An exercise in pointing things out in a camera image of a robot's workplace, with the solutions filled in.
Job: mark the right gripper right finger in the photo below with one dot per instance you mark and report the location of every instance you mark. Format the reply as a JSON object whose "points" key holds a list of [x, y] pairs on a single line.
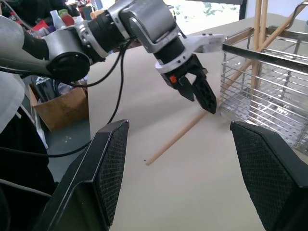
{"points": [[276, 183]]}

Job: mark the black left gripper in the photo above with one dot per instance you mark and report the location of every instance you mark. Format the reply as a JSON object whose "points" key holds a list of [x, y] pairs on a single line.
{"points": [[192, 66]]}

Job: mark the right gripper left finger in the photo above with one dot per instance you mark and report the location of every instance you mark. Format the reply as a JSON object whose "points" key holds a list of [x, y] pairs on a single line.
{"points": [[79, 187]]}

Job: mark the brown cardboard box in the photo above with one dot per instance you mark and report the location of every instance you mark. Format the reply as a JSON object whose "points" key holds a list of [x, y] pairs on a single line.
{"points": [[62, 110]]}

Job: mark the black bag with white print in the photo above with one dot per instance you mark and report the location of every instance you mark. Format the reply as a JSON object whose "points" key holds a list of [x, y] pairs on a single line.
{"points": [[45, 89]]}

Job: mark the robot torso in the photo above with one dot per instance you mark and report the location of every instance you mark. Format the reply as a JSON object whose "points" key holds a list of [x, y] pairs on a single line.
{"points": [[9, 96]]}

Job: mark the white plastic bottle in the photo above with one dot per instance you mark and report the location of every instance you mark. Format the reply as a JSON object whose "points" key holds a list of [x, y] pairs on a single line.
{"points": [[56, 19]]}

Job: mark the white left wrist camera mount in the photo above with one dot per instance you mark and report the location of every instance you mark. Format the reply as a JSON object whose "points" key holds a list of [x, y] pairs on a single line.
{"points": [[204, 41]]}

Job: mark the white metal frame leg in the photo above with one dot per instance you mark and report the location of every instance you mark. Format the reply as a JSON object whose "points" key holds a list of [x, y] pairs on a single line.
{"points": [[39, 130]]}

